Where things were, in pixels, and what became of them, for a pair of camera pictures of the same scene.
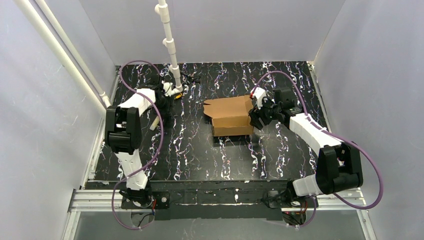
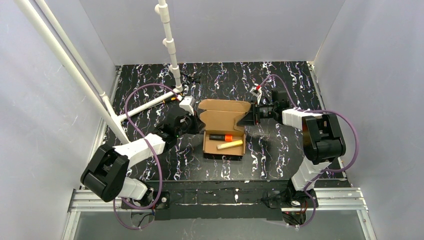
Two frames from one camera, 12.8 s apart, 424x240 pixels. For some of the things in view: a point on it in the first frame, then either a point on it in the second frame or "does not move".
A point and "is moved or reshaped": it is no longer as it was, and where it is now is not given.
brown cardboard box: x=230 y=116 is moved or reshaped
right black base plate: x=279 y=199 does not move
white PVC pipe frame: x=169 y=44 does not move
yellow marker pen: x=154 y=123 -> x=229 y=144
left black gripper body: x=166 y=108 -> x=191 y=123
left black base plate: x=162 y=201 does not move
